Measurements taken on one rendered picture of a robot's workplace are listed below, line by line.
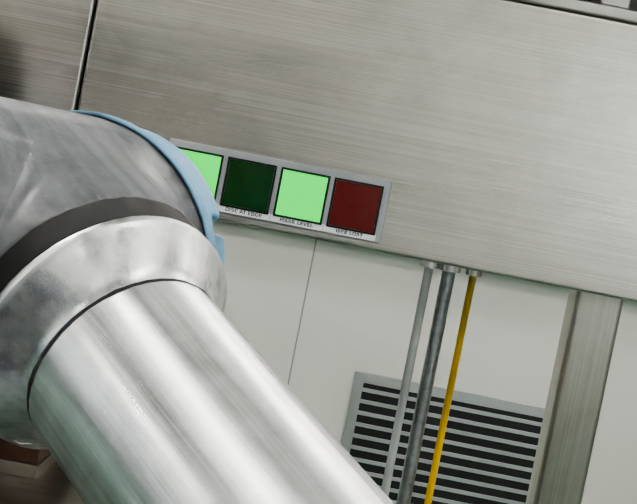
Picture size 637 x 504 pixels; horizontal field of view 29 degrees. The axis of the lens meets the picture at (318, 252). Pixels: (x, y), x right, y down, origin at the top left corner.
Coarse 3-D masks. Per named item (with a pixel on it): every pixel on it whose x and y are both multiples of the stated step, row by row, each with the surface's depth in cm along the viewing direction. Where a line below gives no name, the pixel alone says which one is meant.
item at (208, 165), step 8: (184, 152) 138; (192, 152) 138; (192, 160) 138; (200, 160) 138; (208, 160) 138; (216, 160) 138; (200, 168) 138; (208, 168) 138; (216, 168) 138; (208, 176) 138; (216, 176) 138; (208, 184) 139
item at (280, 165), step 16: (176, 144) 139; (192, 144) 138; (224, 160) 138; (240, 160) 138; (256, 160) 138; (272, 160) 138; (224, 176) 139; (320, 176) 138; (336, 176) 138; (352, 176) 138; (272, 192) 139; (384, 192) 138; (224, 208) 139; (240, 208) 139; (272, 208) 139; (384, 208) 138; (288, 224) 139; (304, 224) 139; (320, 224) 138; (368, 240) 139
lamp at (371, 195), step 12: (336, 192) 138; (348, 192) 138; (360, 192) 138; (372, 192) 138; (336, 204) 138; (348, 204) 138; (360, 204) 138; (372, 204) 138; (336, 216) 138; (348, 216) 138; (360, 216) 138; (372, 216) 138; (360, 228) 138; (372, 228) 138
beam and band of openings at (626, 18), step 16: (512, 0) 138; (528, 0) 138; (544, 0) 138; (560, 0) 138; (576, 0) 138; (592, 0) 144; (608, 0) 138; (624, 0) 138; (608, 16) 138; (624, 16) 138
